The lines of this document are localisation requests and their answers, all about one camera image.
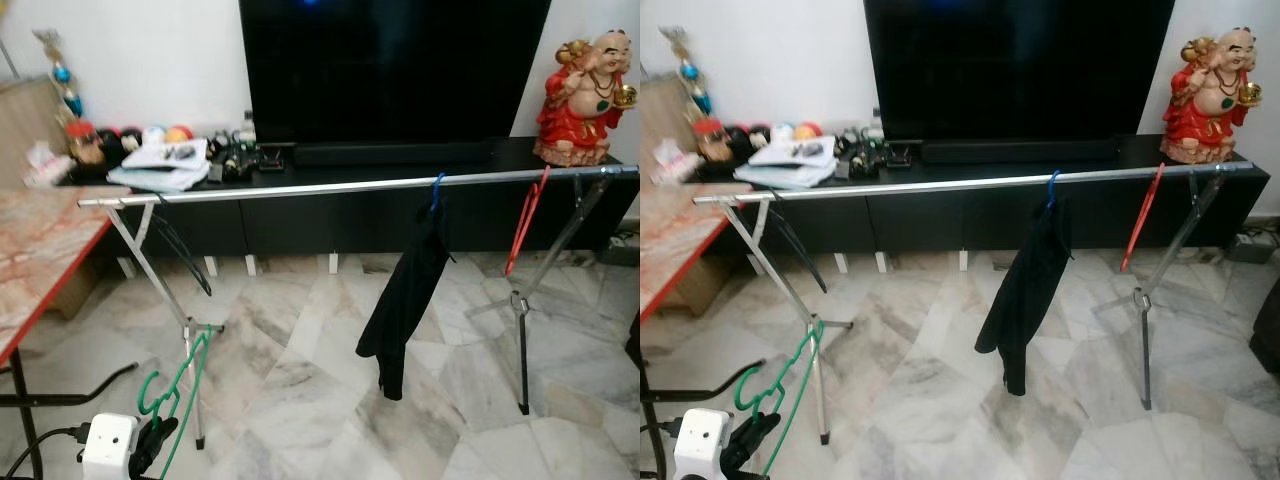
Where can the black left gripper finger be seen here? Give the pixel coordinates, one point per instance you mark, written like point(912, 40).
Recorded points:
point(740, 445)
point(765, 440)
point(166, 442)
point(146, 445)

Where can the green plastic clothes hanger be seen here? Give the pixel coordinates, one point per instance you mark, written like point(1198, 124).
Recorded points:
point(745, 390)
point(148, 392)

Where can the black clothes hanger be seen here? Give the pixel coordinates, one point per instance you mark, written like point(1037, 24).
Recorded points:
point(180, 245)
point(800, 250)

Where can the red clothes hanger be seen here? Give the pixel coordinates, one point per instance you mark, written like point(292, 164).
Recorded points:
point(1142, 220)
point(525, 225)

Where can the blue clothes hanger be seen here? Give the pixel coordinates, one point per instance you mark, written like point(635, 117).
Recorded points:
point(1053, 188)
point(437, 190)

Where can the dark brown sofa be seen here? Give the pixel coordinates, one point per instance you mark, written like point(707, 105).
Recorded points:
point(633, 355)
point(1268, 330)

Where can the brown cardboard box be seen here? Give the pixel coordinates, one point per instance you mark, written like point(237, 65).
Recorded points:
point(72, 290)
point(705, 285)

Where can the marble-print folding table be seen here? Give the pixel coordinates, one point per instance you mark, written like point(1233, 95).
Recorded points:
point(40, 250)
point(665, 240)

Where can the stack of white papers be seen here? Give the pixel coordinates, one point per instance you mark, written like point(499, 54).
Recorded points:
point(160, 165)
point(790, 163)

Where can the black low TV cabinet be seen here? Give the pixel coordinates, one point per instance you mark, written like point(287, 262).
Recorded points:
point(330, 215)
point(950, 212)

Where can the plain black garment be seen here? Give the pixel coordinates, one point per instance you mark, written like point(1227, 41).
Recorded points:
point(410, 290)
point(1030, 285)

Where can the silver metal clothes rack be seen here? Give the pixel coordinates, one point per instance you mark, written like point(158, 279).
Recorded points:
point(930, 184)
point(300, 187)

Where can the black tape dispenser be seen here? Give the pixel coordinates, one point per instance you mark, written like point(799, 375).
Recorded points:
point(228, 160)
point(857, 158)

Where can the white pink tissue packet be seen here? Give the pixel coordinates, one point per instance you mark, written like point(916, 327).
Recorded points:
point(48, 165)
point(675, 162)

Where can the black mouse-ears toy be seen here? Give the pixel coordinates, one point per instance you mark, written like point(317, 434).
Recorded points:
point(120, 140)
point(748, 138)

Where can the jar with red lid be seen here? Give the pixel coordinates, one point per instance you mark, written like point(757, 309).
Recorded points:
point(712, 142)
point(85, 145)

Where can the white round toy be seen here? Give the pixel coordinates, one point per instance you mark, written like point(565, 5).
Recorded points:
point(155, 134)
point(783, 132)

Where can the orange round toy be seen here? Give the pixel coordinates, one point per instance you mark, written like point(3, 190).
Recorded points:
point(806, 131)
point(178, 133)

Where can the clear plastic bottle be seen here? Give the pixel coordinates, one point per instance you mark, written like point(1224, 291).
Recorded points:
point(877, 125)
point(249, 128)

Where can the beige wooden sideboard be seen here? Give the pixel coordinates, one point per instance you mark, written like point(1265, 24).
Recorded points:
point(660, 120)
point(25, 130)

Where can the black soundbar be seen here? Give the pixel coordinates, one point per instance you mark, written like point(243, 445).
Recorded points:
point(1020, 151)
point(390, 153)

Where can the blue trophy ornament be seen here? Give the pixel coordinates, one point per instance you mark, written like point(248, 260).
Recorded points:
point(65, 85)
point(692, 80)

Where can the red laughing Buddha statue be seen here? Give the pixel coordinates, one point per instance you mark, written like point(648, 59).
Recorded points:
point(580, 110)
point(1205, 110)

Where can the large black television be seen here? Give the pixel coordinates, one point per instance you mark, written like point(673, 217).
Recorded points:
point(390, 70)
point(1020, 70)

